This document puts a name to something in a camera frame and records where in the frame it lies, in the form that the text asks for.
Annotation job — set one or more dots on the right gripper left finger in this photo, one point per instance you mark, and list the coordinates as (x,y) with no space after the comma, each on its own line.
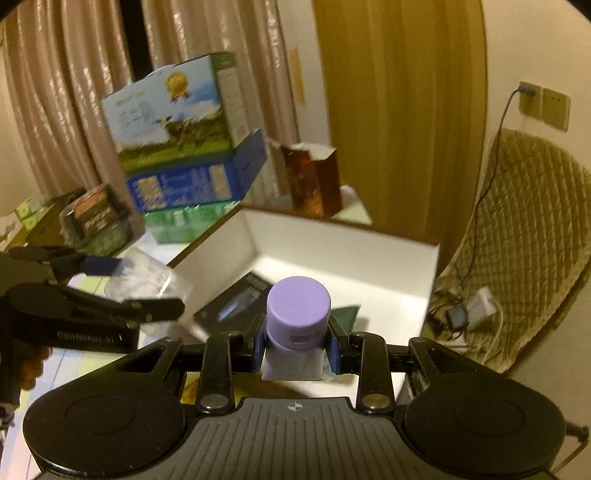
(225,355)

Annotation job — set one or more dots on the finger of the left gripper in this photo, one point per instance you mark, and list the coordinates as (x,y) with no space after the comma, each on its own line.
(62,302)
(65,261)

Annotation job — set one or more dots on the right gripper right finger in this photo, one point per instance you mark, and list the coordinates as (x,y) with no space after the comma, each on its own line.
(365,355)

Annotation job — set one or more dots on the dark green product card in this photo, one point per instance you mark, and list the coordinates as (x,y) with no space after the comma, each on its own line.
(346,316)

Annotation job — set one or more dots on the black FLYCO shaver box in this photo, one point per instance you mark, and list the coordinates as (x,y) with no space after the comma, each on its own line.
(236,307)

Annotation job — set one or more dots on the clear plastic bag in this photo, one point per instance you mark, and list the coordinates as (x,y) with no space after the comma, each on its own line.
(140,276)

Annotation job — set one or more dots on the purple cylindrical bottle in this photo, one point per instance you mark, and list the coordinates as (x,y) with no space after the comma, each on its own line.
(297,316)

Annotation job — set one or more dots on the person's left hand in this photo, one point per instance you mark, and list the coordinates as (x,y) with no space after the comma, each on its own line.
(30,363)

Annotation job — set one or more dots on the cardboard boxes beside table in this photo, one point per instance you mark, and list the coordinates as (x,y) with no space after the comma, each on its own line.
(34,223)

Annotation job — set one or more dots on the checked tablecloth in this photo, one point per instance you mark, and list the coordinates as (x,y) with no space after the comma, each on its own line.
(134,418)

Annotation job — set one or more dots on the brown cardboard storage box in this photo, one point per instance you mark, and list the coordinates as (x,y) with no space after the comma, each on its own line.
(388,277)

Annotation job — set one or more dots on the green shrink-wrapped carton pack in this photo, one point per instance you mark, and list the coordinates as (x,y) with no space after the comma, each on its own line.
(183,225)

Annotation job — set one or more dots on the white power strip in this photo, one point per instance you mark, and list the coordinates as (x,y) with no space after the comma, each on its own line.
(473,313)

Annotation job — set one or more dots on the blue milk carton box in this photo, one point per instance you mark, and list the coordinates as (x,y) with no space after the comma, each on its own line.
(210,178)

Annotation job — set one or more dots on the dark red gift bag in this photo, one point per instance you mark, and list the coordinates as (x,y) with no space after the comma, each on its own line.
(313,173)

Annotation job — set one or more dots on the quilted tan chair cover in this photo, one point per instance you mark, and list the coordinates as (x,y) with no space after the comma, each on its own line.
(528,243)

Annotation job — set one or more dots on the pure milk carton box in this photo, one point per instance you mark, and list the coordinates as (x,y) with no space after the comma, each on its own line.
(178,112)

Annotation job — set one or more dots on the wooden door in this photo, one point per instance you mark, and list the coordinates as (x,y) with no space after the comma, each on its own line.
(406,86)

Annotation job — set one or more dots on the wall socket pair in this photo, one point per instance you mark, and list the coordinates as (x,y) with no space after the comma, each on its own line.
(544,104)

